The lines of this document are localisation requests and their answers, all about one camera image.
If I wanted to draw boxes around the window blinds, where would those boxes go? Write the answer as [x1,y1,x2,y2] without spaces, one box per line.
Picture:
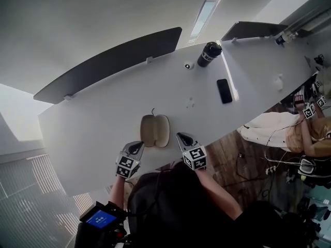
[0,153,94,248]

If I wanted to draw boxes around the black smartphone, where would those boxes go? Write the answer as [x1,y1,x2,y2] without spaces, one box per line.
[216,79,233,104]

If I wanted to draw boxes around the black recorder with blue screen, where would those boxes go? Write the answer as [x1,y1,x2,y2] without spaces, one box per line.
[79,201,130,233]

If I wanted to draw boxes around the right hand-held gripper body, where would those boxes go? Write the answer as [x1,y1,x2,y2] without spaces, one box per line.
[182,144,207,171]

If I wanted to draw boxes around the beige clamshell case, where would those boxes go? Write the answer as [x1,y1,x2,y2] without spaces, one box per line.
[140,108,171,148]

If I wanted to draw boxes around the crumpled white tissue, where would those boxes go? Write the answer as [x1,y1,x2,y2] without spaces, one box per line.
[274,73,284,90]

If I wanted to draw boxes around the short dark desk divider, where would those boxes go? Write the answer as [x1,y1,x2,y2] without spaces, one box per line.
[221,21,289,43]

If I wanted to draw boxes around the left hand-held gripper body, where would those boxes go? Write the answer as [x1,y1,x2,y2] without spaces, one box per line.
[115,148,142,178]

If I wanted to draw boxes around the black cable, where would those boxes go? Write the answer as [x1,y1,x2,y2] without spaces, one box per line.
[126,169,168,216]

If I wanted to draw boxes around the black and white bag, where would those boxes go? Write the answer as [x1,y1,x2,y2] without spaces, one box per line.
[297,156,331,189]

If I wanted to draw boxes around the black water bottle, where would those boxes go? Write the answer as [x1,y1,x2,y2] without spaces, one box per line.
[197,41,223,68]

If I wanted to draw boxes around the person's right forearm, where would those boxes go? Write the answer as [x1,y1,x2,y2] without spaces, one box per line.
[193,168,244,221]

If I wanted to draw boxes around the person's black clothing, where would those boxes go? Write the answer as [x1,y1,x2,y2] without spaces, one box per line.
[74,161,319,248]

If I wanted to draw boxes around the white plastic bottle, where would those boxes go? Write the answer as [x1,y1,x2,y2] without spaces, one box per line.
[275,31,296,46]

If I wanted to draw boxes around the long dark desk divider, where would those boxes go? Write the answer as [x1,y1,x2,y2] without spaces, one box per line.
[33,26,183,105]

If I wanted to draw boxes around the person's left forearm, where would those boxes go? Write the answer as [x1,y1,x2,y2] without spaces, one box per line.
[108,176,130,209]

